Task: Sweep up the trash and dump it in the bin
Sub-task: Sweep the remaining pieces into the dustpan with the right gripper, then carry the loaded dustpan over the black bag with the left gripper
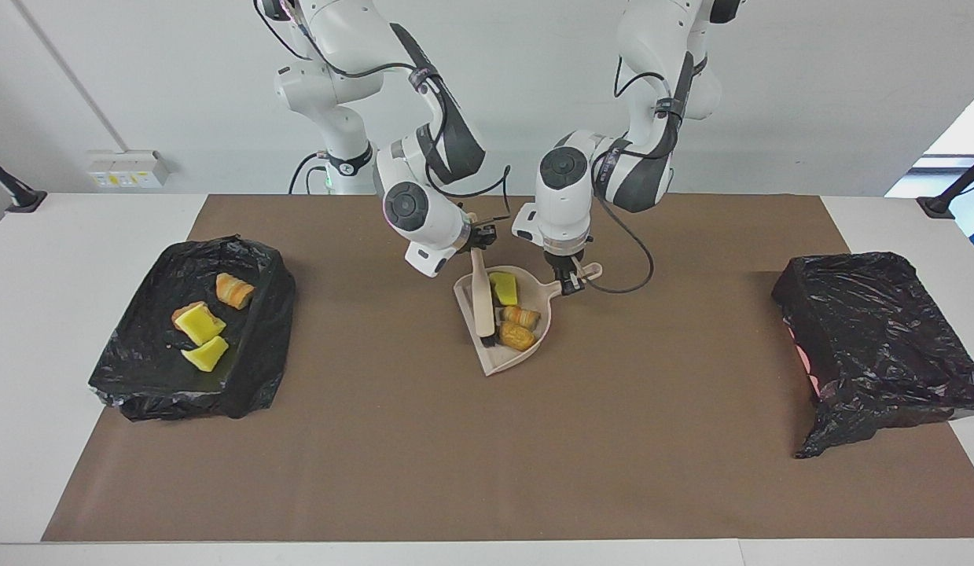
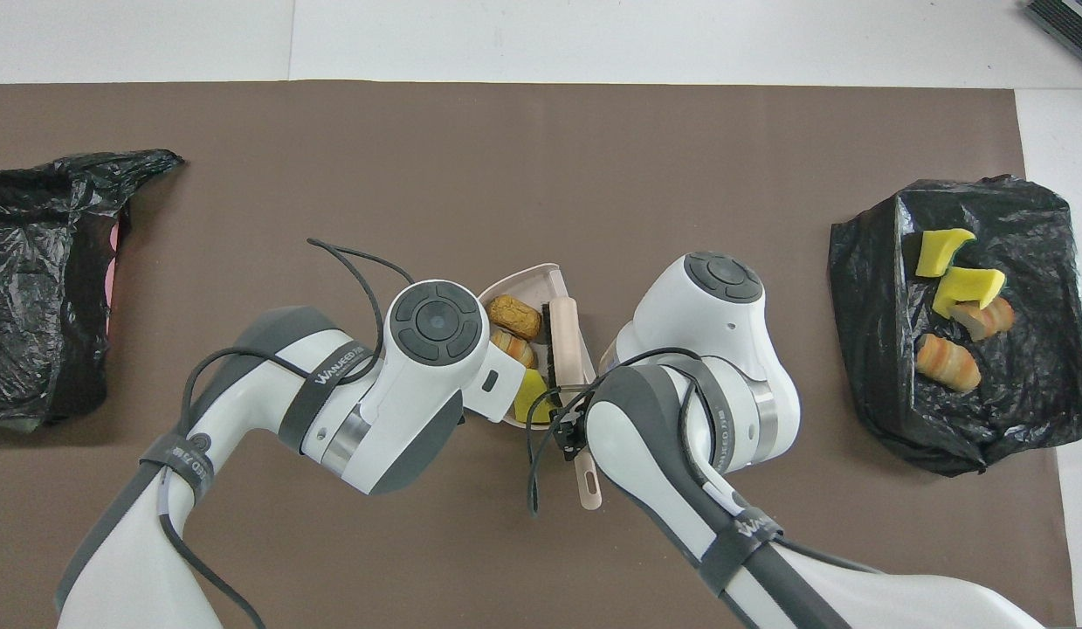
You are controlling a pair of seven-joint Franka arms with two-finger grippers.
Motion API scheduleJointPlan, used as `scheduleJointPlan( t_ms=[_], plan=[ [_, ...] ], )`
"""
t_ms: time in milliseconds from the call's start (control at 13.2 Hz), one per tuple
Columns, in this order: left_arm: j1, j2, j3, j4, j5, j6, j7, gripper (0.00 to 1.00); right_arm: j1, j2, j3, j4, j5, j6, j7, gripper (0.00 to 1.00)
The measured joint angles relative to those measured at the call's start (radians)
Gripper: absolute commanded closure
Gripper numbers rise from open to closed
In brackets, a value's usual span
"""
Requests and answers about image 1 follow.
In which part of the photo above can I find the black clamp stand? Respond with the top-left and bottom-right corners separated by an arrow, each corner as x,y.
0,149 -> 47,215
917,152 -> 974,219

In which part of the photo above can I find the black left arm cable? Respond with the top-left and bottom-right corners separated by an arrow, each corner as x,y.
587,51 -> 692,296

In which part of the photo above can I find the notched yellow sponge piece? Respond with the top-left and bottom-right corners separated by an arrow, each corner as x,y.
175,305 -> 227,347

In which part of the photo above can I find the window with grey frame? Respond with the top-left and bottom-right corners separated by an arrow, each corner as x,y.
886,106 -> 974,260

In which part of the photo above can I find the beige plastic dustpan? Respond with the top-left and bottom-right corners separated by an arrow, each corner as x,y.
454,262 -> 604,377

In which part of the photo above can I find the white wall outlet box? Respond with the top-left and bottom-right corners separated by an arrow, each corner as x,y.
87,149 -> 171,189

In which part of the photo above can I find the black base power cable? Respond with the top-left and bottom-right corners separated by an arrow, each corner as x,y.
289,152 -> 330,195

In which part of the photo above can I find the beige hand brush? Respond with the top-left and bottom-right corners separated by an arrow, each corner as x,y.
470,246 -> 501,348

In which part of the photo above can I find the pink bin with black bag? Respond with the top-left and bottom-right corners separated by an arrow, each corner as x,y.
771,252 -> 974,460

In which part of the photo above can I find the small yellow sponge piece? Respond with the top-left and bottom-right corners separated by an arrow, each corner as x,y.
181,336 -> 230,373

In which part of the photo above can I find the brown table mat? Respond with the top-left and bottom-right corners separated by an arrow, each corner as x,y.
42,194 -> 974,543

